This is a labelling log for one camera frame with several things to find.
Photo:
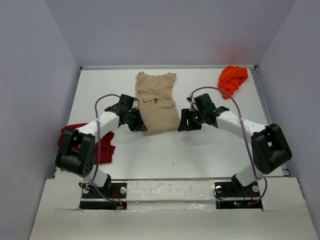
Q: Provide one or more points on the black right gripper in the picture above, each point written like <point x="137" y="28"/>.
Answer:
<point x="186" y="114"/>

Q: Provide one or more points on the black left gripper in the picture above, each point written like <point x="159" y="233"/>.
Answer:
<point x="139" y="126"/>

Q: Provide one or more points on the beige t shirt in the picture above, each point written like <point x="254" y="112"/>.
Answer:
<point x="157" y="106"/>

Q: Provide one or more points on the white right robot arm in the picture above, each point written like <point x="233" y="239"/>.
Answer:
<point x="267" y="146"/>

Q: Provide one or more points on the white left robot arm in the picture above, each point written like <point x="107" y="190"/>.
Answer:
<point x="79" y="151"/>

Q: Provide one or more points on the dark red t shirt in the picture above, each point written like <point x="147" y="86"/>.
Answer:
<point x="106" y="148"/>

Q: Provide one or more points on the orange t shirt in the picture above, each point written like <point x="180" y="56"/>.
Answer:
<point x="231" y="78"/>

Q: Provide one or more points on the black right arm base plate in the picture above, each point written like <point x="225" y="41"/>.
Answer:
<point x="228" y="198"/>

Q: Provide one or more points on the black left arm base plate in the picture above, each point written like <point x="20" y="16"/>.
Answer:
<point x="114" y="199"/>

